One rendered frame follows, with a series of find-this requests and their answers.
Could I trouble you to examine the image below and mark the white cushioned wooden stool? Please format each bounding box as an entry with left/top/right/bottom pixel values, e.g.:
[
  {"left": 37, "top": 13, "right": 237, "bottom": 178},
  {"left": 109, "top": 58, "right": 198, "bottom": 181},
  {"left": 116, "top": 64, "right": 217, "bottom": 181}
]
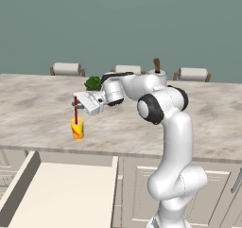
[
  {"left": 172, "top": 66, "right": 213, "bottom": 83},
  {"left": 110, "top": 64, "right": 147, "bottom": 76},
  {"left": 49, "top": 61, "right": 87, "bottom": 78}
]

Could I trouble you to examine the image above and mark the white utensil pot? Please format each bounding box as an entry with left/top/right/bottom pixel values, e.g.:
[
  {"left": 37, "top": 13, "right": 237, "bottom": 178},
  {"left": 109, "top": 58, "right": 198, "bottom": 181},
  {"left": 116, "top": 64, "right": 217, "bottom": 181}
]
[{"left": 147, "top": 68, "right": 168, "bottom": 86}]

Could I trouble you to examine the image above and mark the yellow red smoothie cup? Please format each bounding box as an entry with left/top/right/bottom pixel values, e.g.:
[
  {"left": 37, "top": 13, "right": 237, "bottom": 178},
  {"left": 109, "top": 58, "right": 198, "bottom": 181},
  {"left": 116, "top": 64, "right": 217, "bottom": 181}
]
[{"left": 69, "top": 116, "right": 85, "bottom": 142}]

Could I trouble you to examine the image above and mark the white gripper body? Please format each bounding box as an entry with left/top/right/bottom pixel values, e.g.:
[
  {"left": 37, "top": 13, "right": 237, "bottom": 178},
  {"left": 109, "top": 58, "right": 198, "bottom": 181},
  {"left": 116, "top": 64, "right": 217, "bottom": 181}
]
[{"left": 73, "top": 91, "right": 107, "bottom": 116}]

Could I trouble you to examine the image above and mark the green leafy plant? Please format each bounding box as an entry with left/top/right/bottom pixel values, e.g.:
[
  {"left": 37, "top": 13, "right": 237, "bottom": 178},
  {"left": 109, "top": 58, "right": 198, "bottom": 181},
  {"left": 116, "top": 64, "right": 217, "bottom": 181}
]
[{"left": 83, "top": 76, "right": 103, "bottom": 92}]

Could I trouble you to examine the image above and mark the grey cupboard door handle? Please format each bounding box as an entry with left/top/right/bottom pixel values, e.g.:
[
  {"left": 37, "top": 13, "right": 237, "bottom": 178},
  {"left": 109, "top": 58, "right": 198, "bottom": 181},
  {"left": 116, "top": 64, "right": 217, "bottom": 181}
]
[{"left": 230, "top": 167, "right": 242, "bottom": 194}]

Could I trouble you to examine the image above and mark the beige drawer front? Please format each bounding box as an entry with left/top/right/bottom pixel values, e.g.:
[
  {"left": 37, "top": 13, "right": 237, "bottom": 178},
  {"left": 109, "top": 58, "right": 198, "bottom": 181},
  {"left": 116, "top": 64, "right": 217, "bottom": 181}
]
[{"left": 0, "top": 149, "right": 28, "bottom": 199}]

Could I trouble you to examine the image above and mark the red straw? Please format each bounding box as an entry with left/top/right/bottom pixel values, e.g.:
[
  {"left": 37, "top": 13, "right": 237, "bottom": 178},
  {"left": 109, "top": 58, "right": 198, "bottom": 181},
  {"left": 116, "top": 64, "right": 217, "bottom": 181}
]
[{"left": 74, "top": 96, "right": 78, "bottom": 126}]

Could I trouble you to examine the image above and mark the beige cupboard door with handle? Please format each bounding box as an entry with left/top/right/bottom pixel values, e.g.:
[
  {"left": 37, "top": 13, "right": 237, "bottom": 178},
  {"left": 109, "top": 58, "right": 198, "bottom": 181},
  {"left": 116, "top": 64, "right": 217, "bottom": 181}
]
[{"left": 220, "top": 167, "right": 242, "bottom": 228}]

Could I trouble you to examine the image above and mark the open beige drawer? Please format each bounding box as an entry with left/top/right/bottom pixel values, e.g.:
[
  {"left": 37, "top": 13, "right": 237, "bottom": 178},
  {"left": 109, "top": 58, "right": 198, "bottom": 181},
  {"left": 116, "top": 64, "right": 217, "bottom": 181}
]
[{"left": 0, "top": 149, "right": 119, "bottom": 228}]

